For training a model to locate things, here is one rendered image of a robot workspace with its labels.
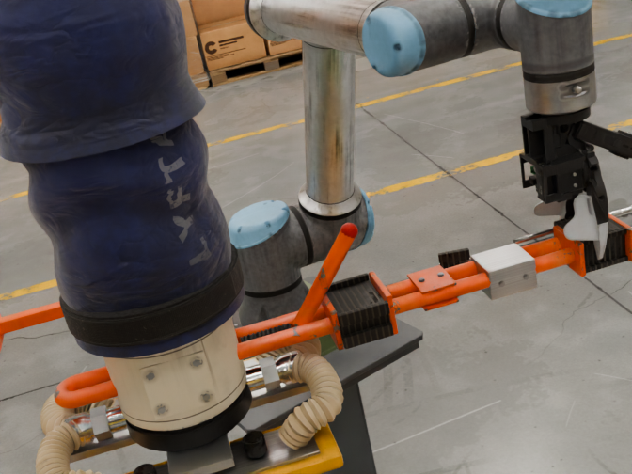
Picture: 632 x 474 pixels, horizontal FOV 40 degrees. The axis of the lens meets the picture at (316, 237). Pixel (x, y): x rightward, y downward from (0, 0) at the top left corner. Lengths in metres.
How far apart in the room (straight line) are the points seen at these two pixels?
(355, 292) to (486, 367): 2.13
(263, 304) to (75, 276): 1.06
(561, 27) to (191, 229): 0.51
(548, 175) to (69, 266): 0.61
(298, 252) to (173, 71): 1.10
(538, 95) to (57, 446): 0.75
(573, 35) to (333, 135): 0.85
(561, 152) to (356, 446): 1.28
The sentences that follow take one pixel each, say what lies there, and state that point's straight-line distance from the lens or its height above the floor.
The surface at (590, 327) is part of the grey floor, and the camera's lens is 3.46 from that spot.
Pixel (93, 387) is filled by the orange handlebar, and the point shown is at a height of 1.28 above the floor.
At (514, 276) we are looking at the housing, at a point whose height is 1.27.
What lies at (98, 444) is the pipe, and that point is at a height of 1.19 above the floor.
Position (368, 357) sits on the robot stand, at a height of 0.75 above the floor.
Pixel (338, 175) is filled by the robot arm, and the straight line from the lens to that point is 1.93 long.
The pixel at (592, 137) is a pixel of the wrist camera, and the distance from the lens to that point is 1.19.
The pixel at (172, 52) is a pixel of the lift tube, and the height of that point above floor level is 1.67.
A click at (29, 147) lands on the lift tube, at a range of 0.95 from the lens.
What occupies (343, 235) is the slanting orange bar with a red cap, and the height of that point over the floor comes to 1.38.
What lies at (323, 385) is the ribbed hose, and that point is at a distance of 1.11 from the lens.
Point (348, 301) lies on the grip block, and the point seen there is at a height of 1.29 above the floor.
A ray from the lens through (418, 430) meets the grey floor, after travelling 3.01.
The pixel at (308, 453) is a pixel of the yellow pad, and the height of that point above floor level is 1.17.
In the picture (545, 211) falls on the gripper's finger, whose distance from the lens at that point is 1.28.
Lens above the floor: 1.84
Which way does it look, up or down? 24 degrees down
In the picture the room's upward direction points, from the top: 12 degrees counter-clockwise
